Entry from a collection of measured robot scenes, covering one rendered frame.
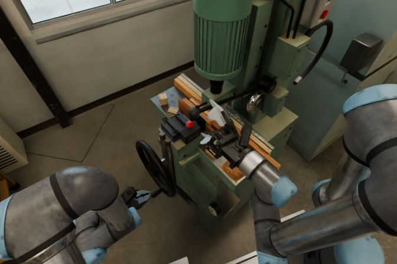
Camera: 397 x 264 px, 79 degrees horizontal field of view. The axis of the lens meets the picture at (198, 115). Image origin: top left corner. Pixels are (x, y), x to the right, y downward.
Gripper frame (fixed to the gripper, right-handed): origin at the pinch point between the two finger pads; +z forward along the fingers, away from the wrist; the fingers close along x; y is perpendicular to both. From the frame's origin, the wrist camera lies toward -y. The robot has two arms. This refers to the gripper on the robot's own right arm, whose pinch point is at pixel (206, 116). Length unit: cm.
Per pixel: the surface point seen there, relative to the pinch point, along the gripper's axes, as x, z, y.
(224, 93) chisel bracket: 3.5, 8.9, -19.2
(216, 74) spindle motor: -10.2, 6.7, -8.1
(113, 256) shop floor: 123, 19, 33
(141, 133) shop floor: 111, 93, -31
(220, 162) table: 22.8, -7.2, -7.0
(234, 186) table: 24.3, -17.8, -4.8
